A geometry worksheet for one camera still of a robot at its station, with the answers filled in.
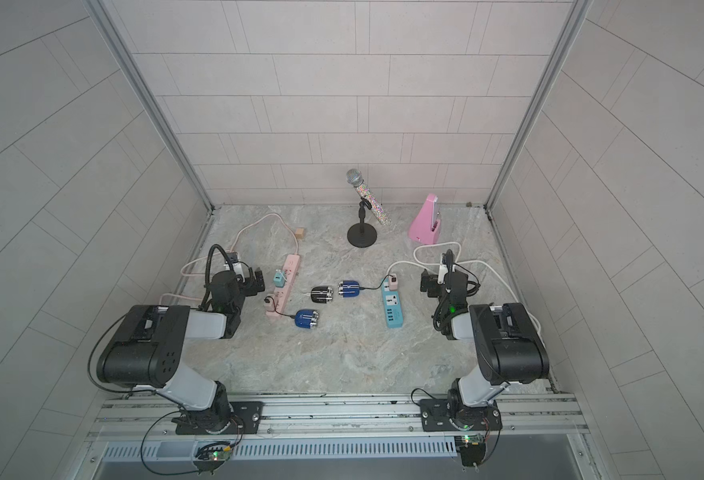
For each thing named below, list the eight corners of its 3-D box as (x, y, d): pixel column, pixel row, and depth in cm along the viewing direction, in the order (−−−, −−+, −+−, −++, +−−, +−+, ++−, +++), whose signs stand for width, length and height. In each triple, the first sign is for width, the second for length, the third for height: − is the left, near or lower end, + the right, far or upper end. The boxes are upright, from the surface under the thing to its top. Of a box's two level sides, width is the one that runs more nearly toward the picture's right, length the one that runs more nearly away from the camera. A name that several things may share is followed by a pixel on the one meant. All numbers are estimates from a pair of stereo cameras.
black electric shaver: (311, 303, 93) (309, 298, 90) (312, 291, 95) (311, 286, 93) (332, 303, 93) (331, 298, 90) (333, 291, 95) (332, 286, 93)
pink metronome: (409, 240, 108) (416, 207, 94) (413, 225, 112) (420, 191, 99) (432, 246, 106) (442, 213, 93) (436, 230, 111) (445, 196, 98)
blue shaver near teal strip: (338, 297, 94) (337, 292, 91) (339, 285, 97) (338, 280, 94) (359, 297, 94) (359, 292, 91) (359, 285, 97) (359, 280, 94)
